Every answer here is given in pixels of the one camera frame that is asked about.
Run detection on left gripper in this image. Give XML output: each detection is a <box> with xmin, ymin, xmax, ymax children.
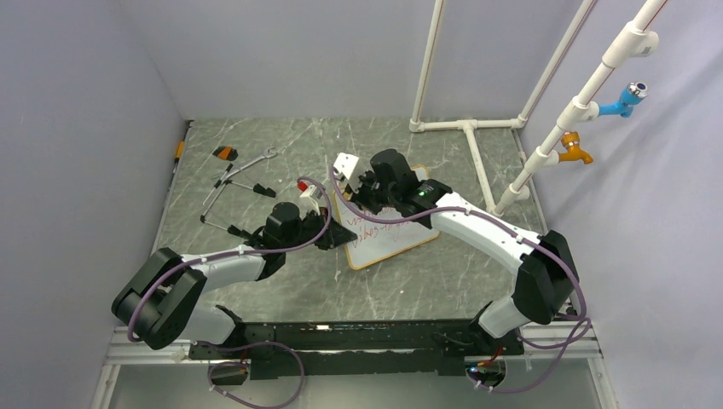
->
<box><xmin>282</xmin><ymin>207</ymin><xmax>357</xmax><ymax>252</ymax></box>

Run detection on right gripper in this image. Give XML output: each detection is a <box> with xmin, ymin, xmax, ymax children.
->
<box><xmin>344</xmin><ymin>169</ymin><xmax>399</xmax><ymax>216</ymax></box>

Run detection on yellow framed whiteboard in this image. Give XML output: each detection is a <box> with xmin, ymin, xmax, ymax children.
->
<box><xmin>332</xmin><ymin>193</ymin><xmax>440</xmax><ymax>270</ymax></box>

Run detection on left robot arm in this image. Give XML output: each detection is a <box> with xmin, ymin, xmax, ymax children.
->
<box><xmin>111</xmin><ymin>202</ymin><xmax>358</xmax><ymax>358</ymax></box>

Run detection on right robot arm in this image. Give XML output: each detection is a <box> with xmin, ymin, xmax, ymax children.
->
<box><xmin>330</xmin><ymin>148</ymin><xmax>581</xmax><ymax>354</ymax></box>

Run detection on silver wrench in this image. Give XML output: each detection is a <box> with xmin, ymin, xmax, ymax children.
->
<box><xmin>216</xmin><ymin>147</ymin><xmax>279</xmax><ymax>179</ymax></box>

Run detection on orange black small object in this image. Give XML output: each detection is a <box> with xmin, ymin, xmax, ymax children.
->
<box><xmin>212</xmin><ymin>146</ymin><xmax>238</xmax><ymax>161</ymax></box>

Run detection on orange faucet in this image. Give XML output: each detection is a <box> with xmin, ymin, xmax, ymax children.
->
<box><xmin>558</xmin><ymin>132</ymin><xmax>593</xmax><ymax>164</ymax></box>

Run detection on blue faucet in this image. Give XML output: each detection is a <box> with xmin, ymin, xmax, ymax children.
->
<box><xmin>599</xmin><ymin>82</ymin><xmax>649</xmax><ymax>118</ymax></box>

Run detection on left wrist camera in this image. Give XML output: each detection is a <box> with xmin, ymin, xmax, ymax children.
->
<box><xmin>297</xmin><ymin>181</ymin><xmax>325</xmax><ymax>215</ymax></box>

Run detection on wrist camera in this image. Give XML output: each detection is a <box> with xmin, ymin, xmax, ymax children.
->
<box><xmin>297</xmin><ymin>181</ymin><xmax>325</xmax><ymax>215</ymax></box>
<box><xmin>333</xmin><ymin>153</ymin><xmax>364</xmax><ymax>193</ymax></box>

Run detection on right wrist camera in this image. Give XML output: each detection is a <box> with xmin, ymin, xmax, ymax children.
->
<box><xmin>333</xmin><ymin>153</ymin><xmax>364</xmax><ymax>193</ymax></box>

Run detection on wire whiteboard stand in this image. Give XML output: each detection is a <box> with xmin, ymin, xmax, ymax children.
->
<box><xmin>199</xmin><ymin>164</ymin><xmax>277</xmax><ymax>239</ymax></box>

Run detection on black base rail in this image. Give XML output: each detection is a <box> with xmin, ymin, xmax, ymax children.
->
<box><xmin>164</xmin><ymin>320</ymin><xmax>525</xmax><ymax>384</ymax></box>

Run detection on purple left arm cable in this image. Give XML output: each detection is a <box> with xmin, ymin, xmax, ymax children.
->
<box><xmin>126</xmin><ymin>176</ymin><xmax>333</xmax><ymax>409</ymax></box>

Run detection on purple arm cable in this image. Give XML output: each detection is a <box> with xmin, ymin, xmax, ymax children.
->
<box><xmin>126</xmin><ymin>176</ymin><xmax>333</xmax><ymax>409</ymax></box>
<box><xmin>328</xmin><ymin>169</ymin><xmax>593</xmax><ymax>395</ymax></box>

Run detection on yellow black tool at wall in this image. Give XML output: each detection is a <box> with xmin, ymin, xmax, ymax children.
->
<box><xmin>173</xmin><ymin>141</ymin><xmax>185</xmax><ymax>164</ymax></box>

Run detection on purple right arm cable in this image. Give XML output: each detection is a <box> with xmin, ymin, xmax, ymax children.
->
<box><xmin>328</xmin><ymin>169</ymin><xmax>593</xmax><ymax>395</ymax></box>

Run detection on aluminium frame rail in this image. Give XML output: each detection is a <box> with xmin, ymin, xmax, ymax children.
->
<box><xmin>89</xmin><ymin>321</ymin><xmax>620</xmax><ymax>409</ymax></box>

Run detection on white PVC pipe frame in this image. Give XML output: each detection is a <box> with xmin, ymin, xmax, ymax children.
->
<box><xmin>408</xmin><ymin>1</ymin><xmax>666</xmax><ymax>216</ymax></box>

